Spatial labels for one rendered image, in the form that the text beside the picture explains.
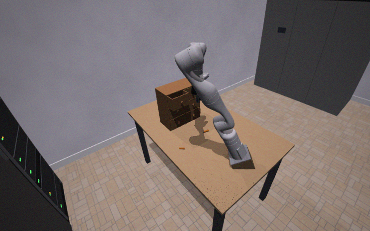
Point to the brown wooden chest of drawers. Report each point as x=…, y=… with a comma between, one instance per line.
x=161, y=94

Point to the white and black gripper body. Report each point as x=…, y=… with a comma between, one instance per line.
x=201, y=75

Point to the brown wooden drawer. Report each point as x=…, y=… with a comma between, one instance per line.
x=192, y=114
x=178, y=100
x=173, y=114
x=190, y=94
x=178, y=121
x=192, y=104

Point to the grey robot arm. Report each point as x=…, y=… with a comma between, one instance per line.
x=192, y=59

